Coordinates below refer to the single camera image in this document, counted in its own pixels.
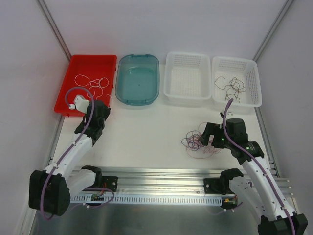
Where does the right aluminium frame post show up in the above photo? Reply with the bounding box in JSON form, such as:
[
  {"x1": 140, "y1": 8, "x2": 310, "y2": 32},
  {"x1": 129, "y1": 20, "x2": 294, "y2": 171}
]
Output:
[{"x1": 252, "y1": 0, "x2": 295, "y2": 62}]

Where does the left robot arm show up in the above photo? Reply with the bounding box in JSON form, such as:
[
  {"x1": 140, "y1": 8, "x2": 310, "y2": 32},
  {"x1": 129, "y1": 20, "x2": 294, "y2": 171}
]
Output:
[{"x1": 28, "y1": 95, "x2": 111, "y2": 216}]

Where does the bundle of thin cables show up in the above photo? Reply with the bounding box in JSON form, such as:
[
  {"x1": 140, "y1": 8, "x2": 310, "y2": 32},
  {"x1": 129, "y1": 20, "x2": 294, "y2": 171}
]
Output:
[{"x1": 180, "y1": 122, "x2": 222, "y2": 160}]

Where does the white perforated basket left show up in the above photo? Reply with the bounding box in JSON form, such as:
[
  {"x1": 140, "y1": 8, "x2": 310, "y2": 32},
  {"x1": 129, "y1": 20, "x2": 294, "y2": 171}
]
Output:
[{"x1": 163, "y1": 52, "x2": 212, "y2": 107}]

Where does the red plastic tray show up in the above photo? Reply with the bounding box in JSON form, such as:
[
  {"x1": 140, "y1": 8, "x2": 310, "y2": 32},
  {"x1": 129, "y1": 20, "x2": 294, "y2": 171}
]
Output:
[{"x1": 54, "y1": 55, "x2": 117, "y2": 117}]

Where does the white slotted cable duct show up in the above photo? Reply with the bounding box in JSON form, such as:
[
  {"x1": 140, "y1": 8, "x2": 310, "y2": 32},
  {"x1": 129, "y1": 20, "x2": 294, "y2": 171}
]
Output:
[{"x1": 70, "y1": 192, "x2": 222, "y2": 206}]

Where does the white perforated basket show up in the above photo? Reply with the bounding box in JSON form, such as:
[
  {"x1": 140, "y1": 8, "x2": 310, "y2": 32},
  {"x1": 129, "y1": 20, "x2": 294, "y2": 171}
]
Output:
[
  {"x1": 212, "y1": 56, "x2": 263, "y2": 114},
  {"x1": 163, "y1": 52, "x2": 212, "y2": 107}
]

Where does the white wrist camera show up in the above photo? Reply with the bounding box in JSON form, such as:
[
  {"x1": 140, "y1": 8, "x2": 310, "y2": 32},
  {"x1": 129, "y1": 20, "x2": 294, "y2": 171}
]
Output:
[
  {"x1": 69, "y1": 95, "x2": 89, "y2": 114},
  {"x1": 220, "y1": 112, "x2": 234, "y2": 118}
]

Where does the brown cable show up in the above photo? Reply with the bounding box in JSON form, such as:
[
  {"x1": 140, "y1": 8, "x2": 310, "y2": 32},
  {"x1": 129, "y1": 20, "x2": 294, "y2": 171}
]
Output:
[
  {"x1": 224, "y1": 77, "x2": 247, "y2": 103},
  {"x1": 214, "y1": 76, "x2": 232, "y2": 91}
]

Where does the left aluminium frame post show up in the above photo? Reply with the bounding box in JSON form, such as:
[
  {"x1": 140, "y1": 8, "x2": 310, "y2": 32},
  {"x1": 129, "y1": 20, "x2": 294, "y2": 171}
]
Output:
[{"x1": 36, "y1": 0, "x2": 72, "y2": 61}]

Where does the aluminium mounting rail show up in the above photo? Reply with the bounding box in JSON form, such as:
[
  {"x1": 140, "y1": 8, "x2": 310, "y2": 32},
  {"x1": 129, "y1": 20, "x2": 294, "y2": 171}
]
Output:
[{"x1": 48, "y1": 166, "x2": 291, "y2": 196}]

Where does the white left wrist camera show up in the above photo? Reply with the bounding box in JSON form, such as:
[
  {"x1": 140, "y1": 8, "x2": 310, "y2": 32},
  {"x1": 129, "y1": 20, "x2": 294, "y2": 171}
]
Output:
[{"x1": 69, "y1": 95, "x2": 89, "y2": 114}]

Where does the teal transparent plastic bin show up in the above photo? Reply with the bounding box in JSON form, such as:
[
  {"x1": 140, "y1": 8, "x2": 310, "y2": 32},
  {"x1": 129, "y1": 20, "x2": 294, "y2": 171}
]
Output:
[{"x1": 115, "y1": 54, "x2": 160, "y2": 106}]

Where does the white perforated basket right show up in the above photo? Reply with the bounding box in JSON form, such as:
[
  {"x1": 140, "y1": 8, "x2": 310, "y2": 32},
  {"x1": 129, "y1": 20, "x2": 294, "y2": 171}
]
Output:
[{"x1": 212, "y1": 56, "x2": 263, "y2": 114}]

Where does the aluminium frame post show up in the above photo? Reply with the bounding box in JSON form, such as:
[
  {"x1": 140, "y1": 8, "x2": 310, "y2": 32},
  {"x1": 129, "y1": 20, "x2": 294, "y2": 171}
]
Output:
[
  {"x1": 36, "y1": 0, "x2": 72, "y2": 61},
  {"x1": 252, "y1": 0, "x2": 295, "y2": 62}
]

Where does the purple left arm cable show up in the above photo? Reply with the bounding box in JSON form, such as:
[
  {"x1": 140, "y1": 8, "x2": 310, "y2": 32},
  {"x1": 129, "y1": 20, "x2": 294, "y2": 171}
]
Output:
[{"x1": 40, "y1": 87, "x2": 115, "y2": 220}]

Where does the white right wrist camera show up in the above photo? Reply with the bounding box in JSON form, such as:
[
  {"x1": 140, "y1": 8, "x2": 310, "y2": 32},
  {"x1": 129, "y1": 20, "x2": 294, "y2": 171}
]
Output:
[{"x1": 220, "y1": 112, "x2": 234, "y2": 118}]

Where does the white cable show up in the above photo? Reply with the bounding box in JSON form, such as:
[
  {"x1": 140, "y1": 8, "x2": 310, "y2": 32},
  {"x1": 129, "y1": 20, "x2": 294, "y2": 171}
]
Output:
[
  {"x1": 87, "y1": 84, "x2": 113, "y2": 103},
  {"x1": 74, "y1": 74, "x2": 110, "y2": 89}
]

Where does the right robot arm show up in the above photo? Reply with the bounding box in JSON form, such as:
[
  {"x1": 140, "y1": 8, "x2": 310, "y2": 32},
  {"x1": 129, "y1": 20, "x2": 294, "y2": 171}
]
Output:
[{"x1": 199, "y1": 118, "x2": 308, "y2": 235}]

